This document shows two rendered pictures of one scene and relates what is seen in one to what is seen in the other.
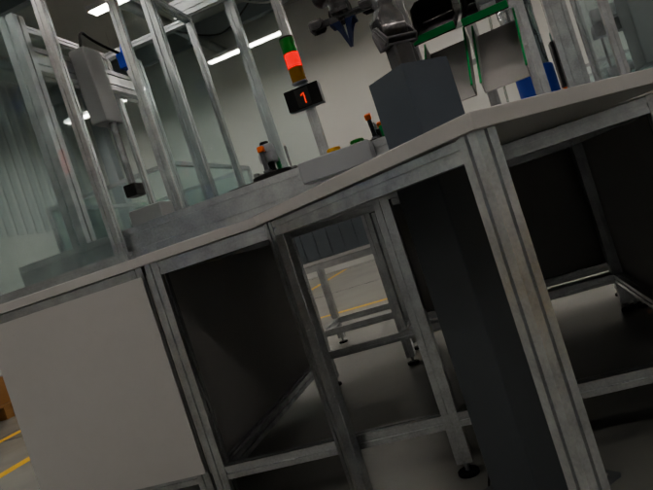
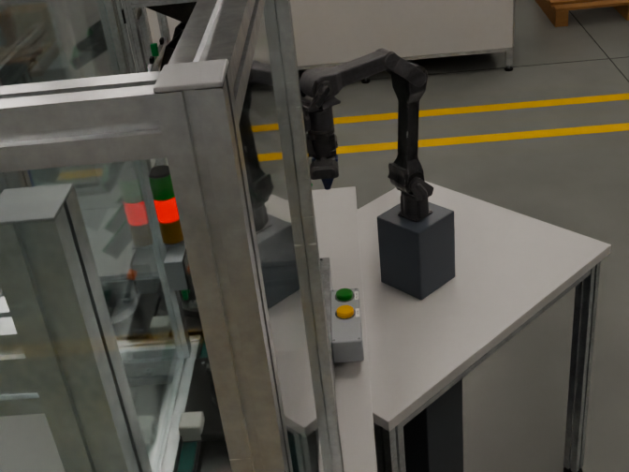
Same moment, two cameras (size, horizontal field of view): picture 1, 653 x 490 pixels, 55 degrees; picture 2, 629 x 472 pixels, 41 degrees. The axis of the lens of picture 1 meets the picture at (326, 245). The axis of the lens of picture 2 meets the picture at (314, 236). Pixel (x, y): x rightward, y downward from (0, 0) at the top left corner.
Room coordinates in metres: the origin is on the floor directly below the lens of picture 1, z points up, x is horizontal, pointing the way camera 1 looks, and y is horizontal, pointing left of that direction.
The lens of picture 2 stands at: (2.10, 1.46, 2.11)
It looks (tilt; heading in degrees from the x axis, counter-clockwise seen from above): 30 degrees down; 259
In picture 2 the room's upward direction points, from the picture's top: 7 degrees counter-clockwise
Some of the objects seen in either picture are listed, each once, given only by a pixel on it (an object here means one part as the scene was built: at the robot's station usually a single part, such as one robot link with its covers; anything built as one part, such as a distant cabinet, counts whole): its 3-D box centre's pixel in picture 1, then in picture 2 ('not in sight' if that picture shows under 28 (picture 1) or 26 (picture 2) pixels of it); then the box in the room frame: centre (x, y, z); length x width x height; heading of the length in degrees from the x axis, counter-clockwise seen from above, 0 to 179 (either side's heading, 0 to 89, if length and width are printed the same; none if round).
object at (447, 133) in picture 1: (450, 153); (403, 277); (1.52, -0.35, 0.84); 0.90 x 0.70 x 0.03; 29
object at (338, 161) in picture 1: (337, 161); (346, 323); (1.75, -0.10, 0.93); 0.21 x 0.07 x 0.06; 75
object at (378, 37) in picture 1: (393, 36); (413, 183); (1.50, -0.31, 1.15); 0.09 x 0.07 x 0.06; 108
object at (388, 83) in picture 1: (420, 111); (416, 247); (1.50, -0.31, 0.96); 0.14 x 0.14 x 0.20; 29
